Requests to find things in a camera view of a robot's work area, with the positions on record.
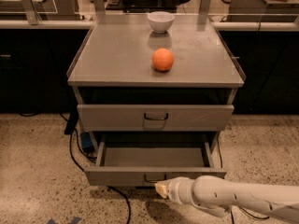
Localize grey drawer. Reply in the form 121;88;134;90
84;140;228;188
78;105;234;132

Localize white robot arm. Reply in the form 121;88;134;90
155;175;299;224

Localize grey metal drawer cabinet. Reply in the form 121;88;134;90
66;12;247;154

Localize grey top drawer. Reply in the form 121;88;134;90
78;105;234;132

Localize blue power adapter box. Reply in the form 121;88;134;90
80;133;94;152

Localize orange fruit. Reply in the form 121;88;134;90
151;49;175;72

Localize white ceramic bowl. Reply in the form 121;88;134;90
148;11;175;33

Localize black floor cable left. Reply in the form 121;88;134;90
18;110;132;224

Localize black floor cable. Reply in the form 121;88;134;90
18;110;132;224
216;137;271;224

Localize black floor cable right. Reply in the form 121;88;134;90
216;137;271;224

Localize metal bracket post right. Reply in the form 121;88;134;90
199;0;211;13

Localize metal bracket post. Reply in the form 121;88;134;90
199;0;211;13
93;0;106;16
21;0;39;25

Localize metal bracket post middle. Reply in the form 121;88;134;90
93;0;106;16

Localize metal bracket post left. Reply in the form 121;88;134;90
21;0;39;25

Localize white counter rail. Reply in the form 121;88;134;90
0;21;299;32

